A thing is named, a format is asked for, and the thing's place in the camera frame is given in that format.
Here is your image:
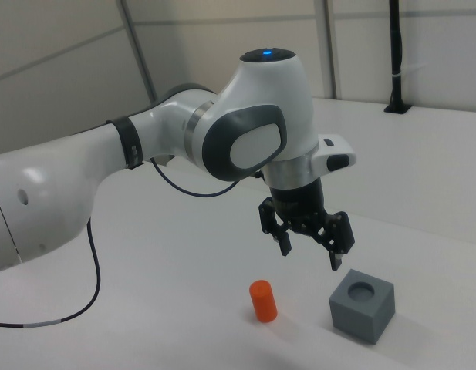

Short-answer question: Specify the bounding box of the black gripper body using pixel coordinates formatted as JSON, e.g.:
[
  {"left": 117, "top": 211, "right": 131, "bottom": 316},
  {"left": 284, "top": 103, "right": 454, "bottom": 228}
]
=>
[{"left": 268, "top": 179, "right": 326, "bottom": 234}]

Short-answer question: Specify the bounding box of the orange cylinder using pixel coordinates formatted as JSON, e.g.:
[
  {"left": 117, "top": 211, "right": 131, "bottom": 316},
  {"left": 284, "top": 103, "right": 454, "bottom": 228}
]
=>
[{"left": 248, "top": 280, "right": 279, "bottom": 323}]

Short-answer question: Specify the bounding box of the grey block with round hole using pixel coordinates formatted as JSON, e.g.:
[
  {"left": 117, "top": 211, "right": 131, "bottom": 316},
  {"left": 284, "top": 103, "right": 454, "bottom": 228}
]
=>
[{"left": 328, "top": 268, "right": 397, "bottom": 345}]

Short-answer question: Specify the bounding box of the grey partition post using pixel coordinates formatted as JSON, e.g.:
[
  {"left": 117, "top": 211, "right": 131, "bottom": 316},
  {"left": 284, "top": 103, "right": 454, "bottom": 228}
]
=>
[{"left": 322, "top": 0, "right": 342, "bottom": 100}]

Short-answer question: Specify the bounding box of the black camera stand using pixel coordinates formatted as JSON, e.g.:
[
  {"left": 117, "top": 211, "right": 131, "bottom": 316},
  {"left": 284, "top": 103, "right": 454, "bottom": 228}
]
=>
[{"left": 383, "top": 0, "right": 413, "bottom": 115}]

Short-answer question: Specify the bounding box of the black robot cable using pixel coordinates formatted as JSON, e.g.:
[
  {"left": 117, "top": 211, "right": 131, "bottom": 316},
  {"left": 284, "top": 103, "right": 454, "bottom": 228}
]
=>
[{"left": 0, "top": 156, "right": 262, "bottom": 330}]

